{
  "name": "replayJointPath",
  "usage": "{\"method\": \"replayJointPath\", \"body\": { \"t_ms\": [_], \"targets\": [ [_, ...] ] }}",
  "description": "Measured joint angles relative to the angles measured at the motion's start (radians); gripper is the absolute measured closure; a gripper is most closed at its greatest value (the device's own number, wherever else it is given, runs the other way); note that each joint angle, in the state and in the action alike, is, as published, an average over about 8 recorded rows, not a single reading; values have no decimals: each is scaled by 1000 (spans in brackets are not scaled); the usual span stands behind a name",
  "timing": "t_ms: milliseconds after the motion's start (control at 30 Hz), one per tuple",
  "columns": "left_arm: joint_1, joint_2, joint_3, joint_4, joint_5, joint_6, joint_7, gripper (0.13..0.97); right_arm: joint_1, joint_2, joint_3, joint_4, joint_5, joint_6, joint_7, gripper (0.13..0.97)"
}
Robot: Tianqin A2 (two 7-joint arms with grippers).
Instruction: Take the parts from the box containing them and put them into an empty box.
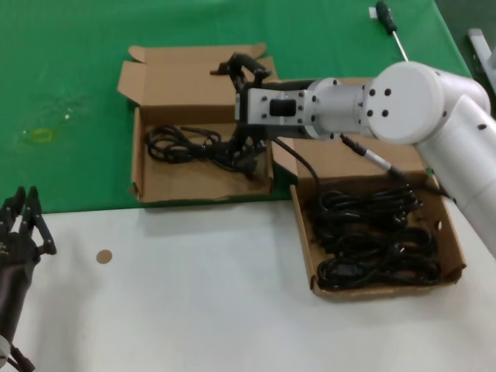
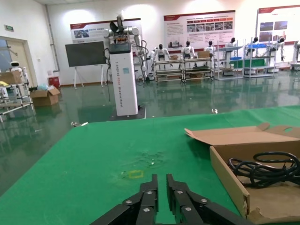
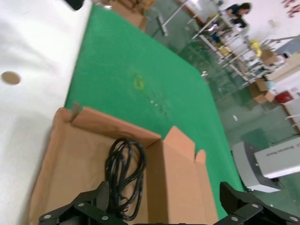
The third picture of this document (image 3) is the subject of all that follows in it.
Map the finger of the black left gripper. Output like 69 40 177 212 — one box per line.
63 0 85 11

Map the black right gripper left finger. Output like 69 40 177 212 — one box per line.
38 181 122 225

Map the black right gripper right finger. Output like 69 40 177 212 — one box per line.
217 181 300 225

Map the black power cable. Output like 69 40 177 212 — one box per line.
104 137 147 221

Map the open brown cardboard box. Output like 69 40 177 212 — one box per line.
28 102 220 225

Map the open cardboard shipping box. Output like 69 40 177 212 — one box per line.
247 78 275 104

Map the large brown cardboard carton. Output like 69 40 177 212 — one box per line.
110 0 148 32

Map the round brown cardboard disc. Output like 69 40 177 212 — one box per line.
1 71 22 86

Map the red bin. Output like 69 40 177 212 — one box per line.
275 90 293 102

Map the yellow material pile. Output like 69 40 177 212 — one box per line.
248 39 263 57

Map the person with black hair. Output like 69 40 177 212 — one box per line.
225 2 253 29

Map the white pipe frame rack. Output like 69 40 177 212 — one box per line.
191 10 270 88

